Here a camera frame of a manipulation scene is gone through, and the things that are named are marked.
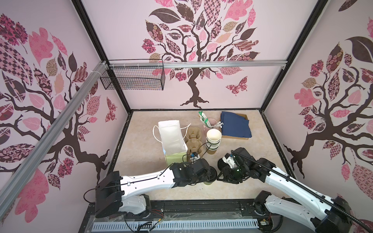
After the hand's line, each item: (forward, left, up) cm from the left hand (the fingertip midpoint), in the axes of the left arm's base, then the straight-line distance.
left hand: (206, 179), depth 74 cm
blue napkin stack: (+42, -26, -7) cm, 49 cm away
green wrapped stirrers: (+37, 0, +7) cm, 38 cm away
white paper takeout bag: (+26, +21, +5) cm, 34 cm away
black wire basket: (+61, +44, +25) cm, 79 cm away
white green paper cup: (0, -1, -8) cm, 8 cm away
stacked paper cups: (+24, -6, +4) cm, 25 cm away
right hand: (-1, -6, +1) cm, 6 cm away
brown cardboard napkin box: (+32, -22, -9) cm, 40 cm away
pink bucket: (+40, -8, -1) cm, 40 cm away
